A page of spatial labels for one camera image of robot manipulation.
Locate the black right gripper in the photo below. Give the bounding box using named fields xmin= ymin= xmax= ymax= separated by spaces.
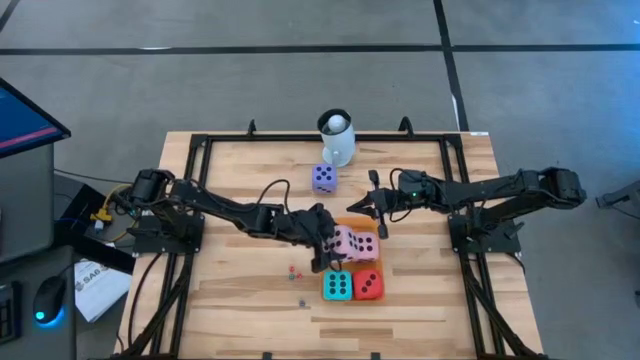
xmin=347 ymin=169 xmax=409 ymax=240

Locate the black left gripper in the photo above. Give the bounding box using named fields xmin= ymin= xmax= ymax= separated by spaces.
xmin=292 ymin=204 xmax=346 ymax=274

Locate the orange plastic tray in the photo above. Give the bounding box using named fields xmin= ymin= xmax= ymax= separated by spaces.
xmin=319 ymin=215 xmax=387 ymax=303

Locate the pink foam die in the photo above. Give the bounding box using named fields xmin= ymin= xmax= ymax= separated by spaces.
xmin=323 ymin=224 xmax=359 ymax=265
xmin=354 ymin=231 xmax=380 ymax=263

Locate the green foam die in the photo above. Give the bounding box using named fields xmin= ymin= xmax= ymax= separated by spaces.
xmin=322 ymin=270 xmax=354 ymax=302

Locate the red foam die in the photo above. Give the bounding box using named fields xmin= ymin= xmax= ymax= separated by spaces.
xmin=352 ymin=268 xmax=385 ymax=301

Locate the purple foam die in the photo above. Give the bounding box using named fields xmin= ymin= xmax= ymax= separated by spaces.
xmin=311 ymin=163 xmax=338 ymax=196

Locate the white cylinder container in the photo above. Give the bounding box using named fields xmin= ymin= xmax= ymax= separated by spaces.
xmin=316 ymin=108 xmax=357 ymax=169

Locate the white printed paper sheet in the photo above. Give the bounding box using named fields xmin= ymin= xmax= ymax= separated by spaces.
xmin=73 ymin=257 xmax=134 ymax=324

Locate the black floor plate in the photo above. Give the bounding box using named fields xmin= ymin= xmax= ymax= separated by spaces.
xmin=53 ymin=183 xmax=137 ymax=275

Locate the black computer mouse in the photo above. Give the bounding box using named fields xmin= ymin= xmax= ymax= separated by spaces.
xmin=32 ymin=274 xmax=69 ymax=326

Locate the grey desk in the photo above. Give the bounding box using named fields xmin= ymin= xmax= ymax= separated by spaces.
xmin=0 ymin=244 xmax=77 ymax=360

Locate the grey computer case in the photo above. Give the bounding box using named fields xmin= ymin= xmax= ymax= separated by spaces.
xmin=0 ymin=143 xmax=56 ymax=265

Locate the black keyboard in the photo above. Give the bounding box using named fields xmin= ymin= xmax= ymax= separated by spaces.
xmin=0 ymin=281 xmax=24 ymax=345

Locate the computer monitor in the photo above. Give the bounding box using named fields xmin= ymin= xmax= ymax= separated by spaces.
xmin=0 ymin=77 xmax=72 ymax=160

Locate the yellow cable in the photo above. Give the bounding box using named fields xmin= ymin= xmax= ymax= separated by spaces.
xmin=88 ymin=182 xmax=133 ymax=244

